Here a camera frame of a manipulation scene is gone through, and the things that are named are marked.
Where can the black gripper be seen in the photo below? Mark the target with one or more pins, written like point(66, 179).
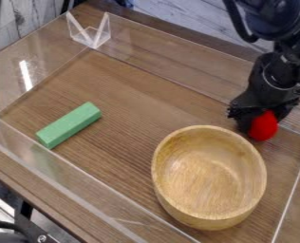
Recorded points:
point(256, 100)

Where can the red plush strawberry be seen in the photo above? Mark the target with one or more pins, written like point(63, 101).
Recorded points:
point(264, 126)

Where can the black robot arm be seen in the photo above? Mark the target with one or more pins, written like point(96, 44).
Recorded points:
point(271, 20)

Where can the wooden bowl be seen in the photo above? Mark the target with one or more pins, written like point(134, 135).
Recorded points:
point(209, 177)

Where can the green rectangular block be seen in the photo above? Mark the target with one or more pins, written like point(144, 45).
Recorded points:
point(70, 124)

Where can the black table leg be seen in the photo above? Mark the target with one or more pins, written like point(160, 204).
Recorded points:
point(37, 235)

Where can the clear acrylic corner bracket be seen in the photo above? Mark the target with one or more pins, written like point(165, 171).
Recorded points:
point(92, 37)

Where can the clear acrylic tray wall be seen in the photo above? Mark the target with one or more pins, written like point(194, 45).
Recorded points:
point(89, 208)

